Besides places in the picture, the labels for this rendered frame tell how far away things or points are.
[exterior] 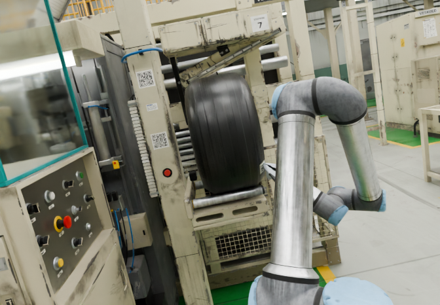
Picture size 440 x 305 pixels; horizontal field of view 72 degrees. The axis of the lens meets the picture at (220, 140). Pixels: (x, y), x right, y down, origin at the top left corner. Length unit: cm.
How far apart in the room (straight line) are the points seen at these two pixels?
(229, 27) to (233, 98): 55
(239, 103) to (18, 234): 86
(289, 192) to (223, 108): 53
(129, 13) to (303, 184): 105
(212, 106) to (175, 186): 46
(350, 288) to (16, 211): 84
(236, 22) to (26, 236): 134
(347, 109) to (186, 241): 102
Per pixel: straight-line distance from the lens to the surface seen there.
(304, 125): 93
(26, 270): 99
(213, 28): 172
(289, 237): 87
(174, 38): 172
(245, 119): 125
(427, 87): 576
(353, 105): 96
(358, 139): 106
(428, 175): 392
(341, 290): 85
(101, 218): 147
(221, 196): 144
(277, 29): 190
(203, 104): 128
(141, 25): 148
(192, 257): 165
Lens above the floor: 140
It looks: 9 degrees down
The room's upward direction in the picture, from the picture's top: 11 degrees counter-clockwise
